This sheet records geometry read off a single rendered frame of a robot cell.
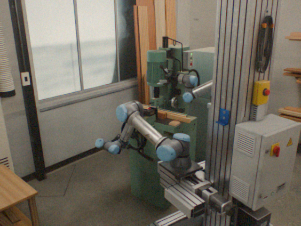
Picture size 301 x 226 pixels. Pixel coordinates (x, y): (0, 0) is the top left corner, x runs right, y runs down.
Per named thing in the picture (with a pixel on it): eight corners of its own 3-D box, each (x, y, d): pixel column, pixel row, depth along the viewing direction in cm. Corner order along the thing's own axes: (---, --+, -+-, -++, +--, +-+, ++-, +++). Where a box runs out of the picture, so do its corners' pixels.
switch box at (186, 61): (182, 68, 279) (183, 51, 274) (187, 66, 287) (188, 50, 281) (187, 68, 276) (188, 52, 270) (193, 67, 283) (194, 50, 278)
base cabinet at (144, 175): (130, 194, 310) (127, 133, 286) (161, 171, 353) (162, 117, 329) (164, 210, 284) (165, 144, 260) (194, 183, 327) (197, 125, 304)
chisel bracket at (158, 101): (150, 107, 275) (150, 98, 272) (159, 103, 285) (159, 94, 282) (156, 108, 270) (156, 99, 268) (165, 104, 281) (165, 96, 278)
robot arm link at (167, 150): (186, 146, 189) (130, 97, 210) (173, 155, 178) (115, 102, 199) (179, 158, 196) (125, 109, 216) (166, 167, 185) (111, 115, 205)
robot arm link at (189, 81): (193, 87, 228) (194, 76, 225) (181, 85, 234) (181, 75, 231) (198, 85, 234) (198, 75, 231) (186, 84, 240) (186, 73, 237)
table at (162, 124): (115, 122, 278) (115, 116, 276) (136, 113, 301) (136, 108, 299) (168, 137, 244) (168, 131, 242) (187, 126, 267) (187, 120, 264)
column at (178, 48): (158, 117, 303) (158, 46, 278) (170, 111, 319) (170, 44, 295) (176, 121, 290) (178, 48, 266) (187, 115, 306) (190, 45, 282)
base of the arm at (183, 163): (195, 166, 203) (196, 153, 199) (178, 172, 195) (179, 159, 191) (182, 157, 214) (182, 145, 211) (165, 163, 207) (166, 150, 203)
